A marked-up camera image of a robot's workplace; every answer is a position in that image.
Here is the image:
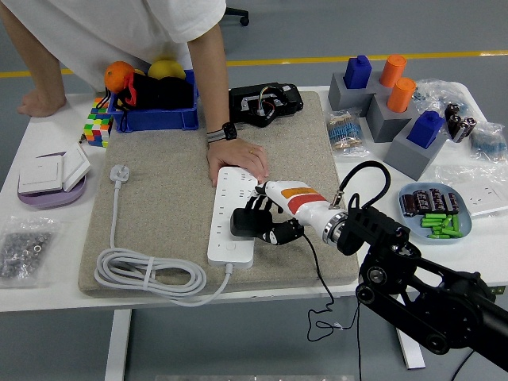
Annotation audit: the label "light blue tray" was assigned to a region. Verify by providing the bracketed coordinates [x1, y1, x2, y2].
[398, 181, 474, 244]

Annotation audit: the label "flat white wall switch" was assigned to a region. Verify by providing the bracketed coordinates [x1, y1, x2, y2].
[17, 155, 64, 195]

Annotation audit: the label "purple tray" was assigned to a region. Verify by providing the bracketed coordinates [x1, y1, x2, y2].
[17, 152, 87, 210]

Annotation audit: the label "orange cylinder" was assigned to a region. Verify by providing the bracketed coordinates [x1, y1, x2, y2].
[379, 54, 408, 89]
[386, 77, 418, 114]

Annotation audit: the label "grey-brown mat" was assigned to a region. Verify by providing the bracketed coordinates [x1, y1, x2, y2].
[78, 90, 360, 298]

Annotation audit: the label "white wall socket panel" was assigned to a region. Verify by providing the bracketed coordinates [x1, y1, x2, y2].
[462, 185, 508, 217]

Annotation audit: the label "colourful puzzle cube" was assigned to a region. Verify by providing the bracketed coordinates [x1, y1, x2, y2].
[82, 96, 115, 149]

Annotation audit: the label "grey block holder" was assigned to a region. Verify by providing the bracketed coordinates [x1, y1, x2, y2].
[383, 125, 448, 182]
[328, 72, 382, 117]
[365, 93, 420, 143]

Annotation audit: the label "black plug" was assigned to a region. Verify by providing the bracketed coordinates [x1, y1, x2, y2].
[230, 207, 275, 239]

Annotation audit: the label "black open electronic device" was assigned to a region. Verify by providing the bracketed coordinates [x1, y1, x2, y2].
[228, 83, 305, 129]

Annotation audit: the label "person's right hand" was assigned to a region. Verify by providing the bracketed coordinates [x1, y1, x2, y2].
[17, 90, 68, 119]

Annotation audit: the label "dark brown capacitor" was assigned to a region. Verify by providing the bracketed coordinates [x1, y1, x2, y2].
[399, 194, 417, 218]
[412, 190, 433, 214]
[428, 188, 446, 211]
[443, 192, 461, 216]

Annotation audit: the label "person's left hand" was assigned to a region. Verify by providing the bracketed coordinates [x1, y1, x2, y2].
[205, 138, 271, 188]

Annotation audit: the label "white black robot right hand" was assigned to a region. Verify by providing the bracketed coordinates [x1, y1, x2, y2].
[244, 180, 339, 246]

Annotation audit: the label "black drawstring pouch red trim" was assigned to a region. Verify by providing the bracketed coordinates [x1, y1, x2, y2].
[94, 72, 160, 133]

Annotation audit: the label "thin black plug cord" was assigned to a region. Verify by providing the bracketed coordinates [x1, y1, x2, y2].
[302, 233, 363, 381]

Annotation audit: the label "orange fruit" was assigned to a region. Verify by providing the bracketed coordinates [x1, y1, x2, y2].
[103, 60, 137, 94]

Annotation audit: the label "white table leg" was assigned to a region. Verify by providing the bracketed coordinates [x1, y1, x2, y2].
[387, 293, 426, 370]
[103, 309, 133, 381]

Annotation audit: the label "white power strip cable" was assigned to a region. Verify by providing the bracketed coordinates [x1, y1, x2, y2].
[94, 184, 235, 307]

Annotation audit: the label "plain black cloth pouch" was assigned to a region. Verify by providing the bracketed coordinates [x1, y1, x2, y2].
[156, 77, 195, 111]

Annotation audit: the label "blue plastic bin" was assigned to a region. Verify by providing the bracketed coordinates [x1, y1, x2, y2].
[107, 69, 201, 133]

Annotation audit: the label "white power strip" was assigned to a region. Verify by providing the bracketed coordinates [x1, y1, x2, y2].
[206, 166, 265, 270]

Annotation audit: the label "tilted white wall switch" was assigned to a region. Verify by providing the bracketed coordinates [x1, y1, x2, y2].
[61, 143, 92, 194]

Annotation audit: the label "yellow lemon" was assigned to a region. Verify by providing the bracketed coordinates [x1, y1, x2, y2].
[147, 59, 187, 81]

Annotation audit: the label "bag of taped resistors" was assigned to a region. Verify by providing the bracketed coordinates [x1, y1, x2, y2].
[325, 110, 371, 158]

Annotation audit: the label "bag of metal nuts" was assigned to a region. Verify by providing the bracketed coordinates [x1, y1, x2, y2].
[0, 216, 60, 289]

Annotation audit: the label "blue square peg block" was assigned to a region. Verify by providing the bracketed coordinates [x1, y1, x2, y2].
[406, 110, 446, 150]
[343, 54, 373, 90]

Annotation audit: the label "person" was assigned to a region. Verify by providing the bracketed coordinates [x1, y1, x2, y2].
[0, 0, 227, 94]

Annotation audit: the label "black wristwatch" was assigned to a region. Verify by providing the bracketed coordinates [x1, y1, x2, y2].
[205, 121, 238, 144]

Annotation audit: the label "clear plastic bag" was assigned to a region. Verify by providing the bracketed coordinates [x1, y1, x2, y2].
[434, 163, 508, 218]

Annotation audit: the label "white three-pin plug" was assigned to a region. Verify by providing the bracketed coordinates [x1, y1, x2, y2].
[109, 164, 131, 188]

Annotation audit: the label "clear bag blue resistors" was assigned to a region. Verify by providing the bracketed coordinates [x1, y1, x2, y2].
[469, 121, 508, 163]
[411, 78, 469, 118]

